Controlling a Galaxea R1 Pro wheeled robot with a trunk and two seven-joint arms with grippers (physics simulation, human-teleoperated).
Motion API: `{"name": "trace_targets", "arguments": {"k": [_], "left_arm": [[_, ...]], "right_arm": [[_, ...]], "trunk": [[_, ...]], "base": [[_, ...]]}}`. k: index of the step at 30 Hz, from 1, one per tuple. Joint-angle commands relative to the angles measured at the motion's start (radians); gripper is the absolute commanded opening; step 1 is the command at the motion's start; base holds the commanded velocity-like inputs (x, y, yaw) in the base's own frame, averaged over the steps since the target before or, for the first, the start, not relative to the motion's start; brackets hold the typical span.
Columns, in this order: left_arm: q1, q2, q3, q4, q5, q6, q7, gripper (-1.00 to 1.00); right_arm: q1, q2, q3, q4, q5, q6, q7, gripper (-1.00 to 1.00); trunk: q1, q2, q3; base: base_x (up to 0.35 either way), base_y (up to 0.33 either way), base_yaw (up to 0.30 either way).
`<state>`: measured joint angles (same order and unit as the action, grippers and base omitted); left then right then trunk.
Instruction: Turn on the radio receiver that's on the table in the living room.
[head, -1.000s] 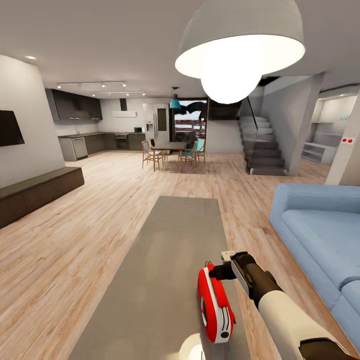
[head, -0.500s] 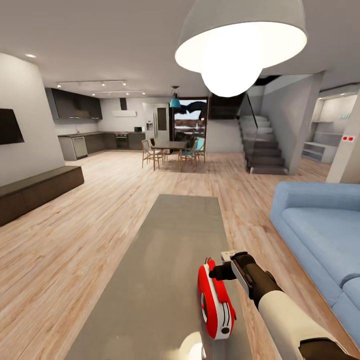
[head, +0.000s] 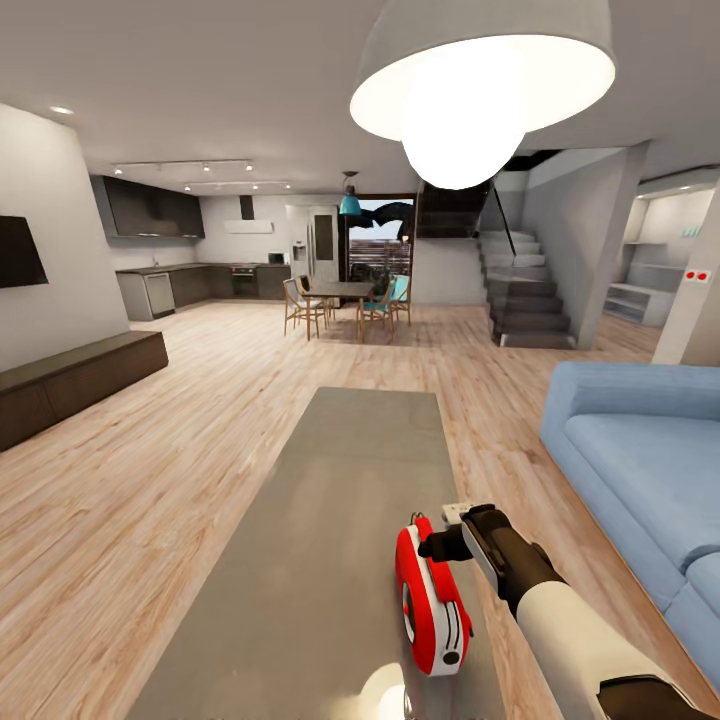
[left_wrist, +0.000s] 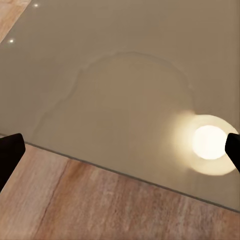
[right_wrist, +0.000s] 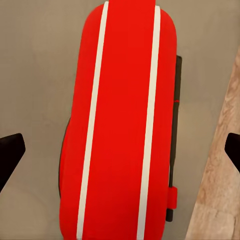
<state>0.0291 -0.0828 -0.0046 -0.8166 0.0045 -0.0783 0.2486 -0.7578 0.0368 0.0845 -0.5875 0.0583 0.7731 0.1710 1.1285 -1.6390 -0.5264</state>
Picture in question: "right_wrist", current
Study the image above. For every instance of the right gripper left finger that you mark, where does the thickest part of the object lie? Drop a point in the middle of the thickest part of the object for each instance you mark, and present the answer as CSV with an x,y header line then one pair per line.
x,y
12,149

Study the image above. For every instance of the radio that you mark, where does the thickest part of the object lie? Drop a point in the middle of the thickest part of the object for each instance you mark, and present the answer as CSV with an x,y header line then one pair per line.
x,y
115,176

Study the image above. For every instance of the coffee table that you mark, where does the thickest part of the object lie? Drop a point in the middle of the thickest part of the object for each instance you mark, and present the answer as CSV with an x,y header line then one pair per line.
x,y
39,51

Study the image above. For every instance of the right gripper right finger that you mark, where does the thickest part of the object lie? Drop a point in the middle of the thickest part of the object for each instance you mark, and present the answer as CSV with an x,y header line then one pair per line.
x,y
232,149

